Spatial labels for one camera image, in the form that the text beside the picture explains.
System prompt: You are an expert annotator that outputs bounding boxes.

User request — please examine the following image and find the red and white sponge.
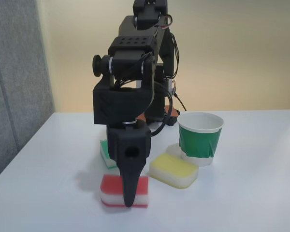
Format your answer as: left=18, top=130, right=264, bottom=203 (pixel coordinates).
left=100, top=174, right=150, bottom=208

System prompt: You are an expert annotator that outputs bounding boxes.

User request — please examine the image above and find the green and white sponge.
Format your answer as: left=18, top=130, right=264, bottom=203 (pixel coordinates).
left=100, top=139, right=118, bottom=169

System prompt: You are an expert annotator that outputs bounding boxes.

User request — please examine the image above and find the yellow and white sponge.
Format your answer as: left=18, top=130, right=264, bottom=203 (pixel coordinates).
left=148, top=152, right=200, bottom=190

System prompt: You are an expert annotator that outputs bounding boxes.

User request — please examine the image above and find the white cup with green tape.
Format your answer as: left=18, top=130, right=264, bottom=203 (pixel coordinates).
left=177, top=112, right=225, bottom=167

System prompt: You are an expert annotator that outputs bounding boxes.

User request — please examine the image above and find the grey partition panel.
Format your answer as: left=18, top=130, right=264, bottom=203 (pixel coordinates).
left=0, top=0, right=55, bottom=187

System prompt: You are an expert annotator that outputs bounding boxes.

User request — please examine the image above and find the black power cable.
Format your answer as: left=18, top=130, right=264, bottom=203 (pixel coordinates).
left=174, top=93, right=188, bottom=112

